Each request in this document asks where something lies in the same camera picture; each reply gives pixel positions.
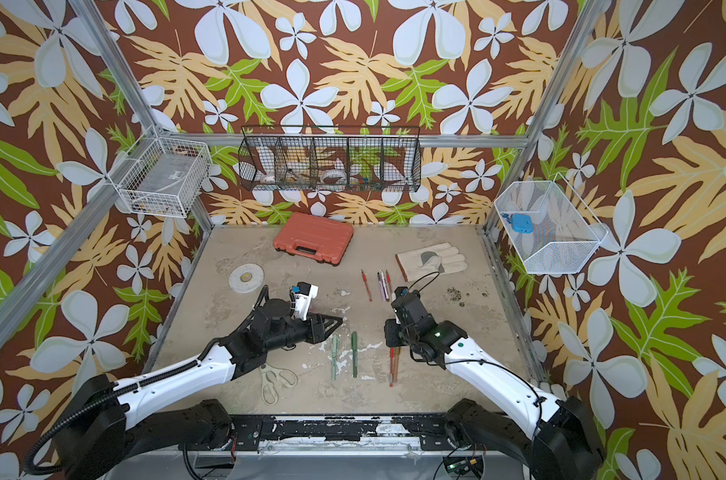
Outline pink marker pen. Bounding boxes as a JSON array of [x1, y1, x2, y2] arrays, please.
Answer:
[[376, 271, 388, 302]]

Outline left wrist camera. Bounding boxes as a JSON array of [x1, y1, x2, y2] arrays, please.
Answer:
[[290, 282, 319, 321]]

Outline white tape roll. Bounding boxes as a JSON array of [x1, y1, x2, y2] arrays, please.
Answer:
[[228, 263, 265, 294]]

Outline red gel pen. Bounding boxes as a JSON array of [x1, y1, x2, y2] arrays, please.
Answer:
[[361, 269, 373, 302]]

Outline white canvas work glove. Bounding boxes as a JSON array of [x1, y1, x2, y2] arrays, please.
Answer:
[[395, 242, 468, 282]]

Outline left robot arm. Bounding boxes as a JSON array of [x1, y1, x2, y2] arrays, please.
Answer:
[[23, 298, 343, 479]]

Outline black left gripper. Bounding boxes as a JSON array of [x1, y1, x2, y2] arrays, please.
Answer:
[[265, 311, 344, 355]]

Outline brown white marker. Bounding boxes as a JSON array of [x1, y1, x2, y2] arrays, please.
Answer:
[[377, 270, 390, 302]]

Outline red brown pen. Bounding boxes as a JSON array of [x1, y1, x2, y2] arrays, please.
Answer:
[[388, 347, 395, 388]]

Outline dark green pen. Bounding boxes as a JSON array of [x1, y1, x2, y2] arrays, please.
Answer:
[[350, 331, 359, 378]]

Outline black wire basket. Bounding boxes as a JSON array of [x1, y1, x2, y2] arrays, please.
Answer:
[[235, 125, 423, 192]]

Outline white mesh basket right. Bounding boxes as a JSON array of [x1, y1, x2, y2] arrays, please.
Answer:
[[494, 174, 608, 276]]

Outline red plastic tool case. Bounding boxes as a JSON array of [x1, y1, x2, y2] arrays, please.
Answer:
[[273, 213, 354, 266]]

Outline blue object in basket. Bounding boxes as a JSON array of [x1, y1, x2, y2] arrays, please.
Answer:
[[506, 213, 534, 234]]

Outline black camera cable right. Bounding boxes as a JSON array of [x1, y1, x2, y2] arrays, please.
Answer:
[[407, 271, 442, 295]]

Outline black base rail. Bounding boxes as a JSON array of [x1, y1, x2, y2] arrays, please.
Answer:
[[231, 413, 452, 453]]

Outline beige handled scissors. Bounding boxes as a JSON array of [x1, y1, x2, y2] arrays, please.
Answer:
[[260, 364, 299, 406]]

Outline tan brown pen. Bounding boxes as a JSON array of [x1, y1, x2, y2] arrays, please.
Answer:
[[394, 347, 400, 384]]

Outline white wire basket left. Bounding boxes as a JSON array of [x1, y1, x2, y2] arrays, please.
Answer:
[[108, 127, 212, 218]]

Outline light green pen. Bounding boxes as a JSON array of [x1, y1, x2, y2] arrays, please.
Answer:
[[331, 334, 340, 381]]

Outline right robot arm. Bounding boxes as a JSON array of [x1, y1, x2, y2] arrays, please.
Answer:
[[384, 287, 607, 479]]

